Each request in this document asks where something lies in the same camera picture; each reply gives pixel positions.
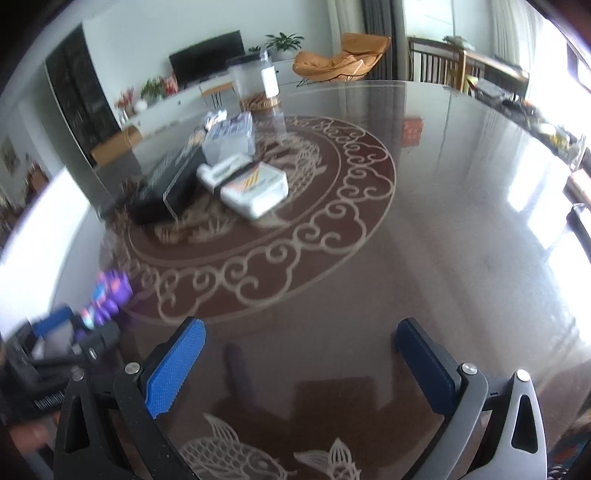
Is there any purple robot toy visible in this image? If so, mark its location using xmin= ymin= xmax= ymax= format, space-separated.
xmin=79 ymin=270 xmax=133 ymax=331

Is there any black odor bar box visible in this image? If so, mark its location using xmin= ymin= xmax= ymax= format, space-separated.
xmin=127 ymin=145 xmax=205 ymax=226

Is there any white tube package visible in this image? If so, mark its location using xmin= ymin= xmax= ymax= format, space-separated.
xmin=197 ymin=153 xmax=252 ymax=191

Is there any white orange striped box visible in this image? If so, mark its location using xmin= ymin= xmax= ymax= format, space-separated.
xmin=219 ymin=162 xmax=290 ymax=220

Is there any cardboard box on floor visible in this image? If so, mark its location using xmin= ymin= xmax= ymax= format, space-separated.
xmin=91 ymin=125 xmax=142 ymax=166

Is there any dark tall bookshelf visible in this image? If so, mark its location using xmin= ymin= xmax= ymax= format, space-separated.
xmin=45 ymin=24 xmax=120 ymax=167

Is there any red flower vase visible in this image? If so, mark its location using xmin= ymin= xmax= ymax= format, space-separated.
xmin=114 ymin=87 xmax=148 ymax=124

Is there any clear plastic container box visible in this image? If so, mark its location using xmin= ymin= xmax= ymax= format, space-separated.
xmin=201 ymin=111 xmax=256 ymax=166

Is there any white tv cabinet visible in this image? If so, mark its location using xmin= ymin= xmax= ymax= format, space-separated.
xmin=119 ymin=57 xmax=302 ymax=139

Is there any small wooden side table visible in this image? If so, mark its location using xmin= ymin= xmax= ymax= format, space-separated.
xmin=201 ymin=82 xmax=235 ymax=109

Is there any black flat television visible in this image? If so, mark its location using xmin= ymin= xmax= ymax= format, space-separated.
xmin=168 ymin=31 xmax=245 ymax=88

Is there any clear plastic jar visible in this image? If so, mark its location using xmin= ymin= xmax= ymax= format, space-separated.
xmin=226 ymin=50 xmax=280 ymax=113

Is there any wooden dining chair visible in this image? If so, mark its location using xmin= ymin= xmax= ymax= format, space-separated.
xmin=408 ymin=37 xmax=467 ymax=91

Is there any green potted plant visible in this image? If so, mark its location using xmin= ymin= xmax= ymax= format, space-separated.
xmin=266 ymin=32 xmax=304 ymax=61

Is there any orange lounge chair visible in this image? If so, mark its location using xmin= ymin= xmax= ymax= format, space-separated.
xmin=293 ymin=33 xmax=381 ymax=83

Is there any grey curtain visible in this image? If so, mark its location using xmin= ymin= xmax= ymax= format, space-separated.
xmin=361 ymin=0 xmax=409 ymax=80

